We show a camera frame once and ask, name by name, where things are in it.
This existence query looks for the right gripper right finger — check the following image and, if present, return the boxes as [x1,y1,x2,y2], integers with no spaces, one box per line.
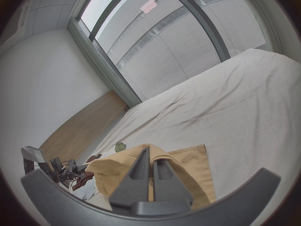
[150,160,195,208]

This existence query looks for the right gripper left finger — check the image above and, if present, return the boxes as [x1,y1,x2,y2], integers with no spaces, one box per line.
[109,147,151,207]

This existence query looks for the tan shorts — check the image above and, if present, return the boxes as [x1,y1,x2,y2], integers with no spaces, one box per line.
[90,144,217,212]

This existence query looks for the bed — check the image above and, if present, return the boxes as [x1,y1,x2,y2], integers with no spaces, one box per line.
[39,48,301,207]

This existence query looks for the dark brown garment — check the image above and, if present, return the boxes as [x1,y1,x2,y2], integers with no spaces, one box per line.
[72,156,97,190]

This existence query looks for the pale grey garment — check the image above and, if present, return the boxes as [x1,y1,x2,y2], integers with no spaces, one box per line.
[72,179,100,201]

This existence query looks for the cream white garment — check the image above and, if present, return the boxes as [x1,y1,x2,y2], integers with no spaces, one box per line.
[94,150,117,160]

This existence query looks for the olive green garment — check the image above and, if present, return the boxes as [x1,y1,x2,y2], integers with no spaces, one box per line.
[114,141,127,153]

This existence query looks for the grey-green curtain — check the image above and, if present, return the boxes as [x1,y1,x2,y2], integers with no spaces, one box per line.
[68,17,143,109]
[240,0,283,55]

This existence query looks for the window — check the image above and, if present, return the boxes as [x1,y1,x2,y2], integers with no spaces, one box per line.
[79,0,268,103]

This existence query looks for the white ceiling air vent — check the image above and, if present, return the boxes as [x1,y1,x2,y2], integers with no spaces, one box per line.
[0,0,31,48]

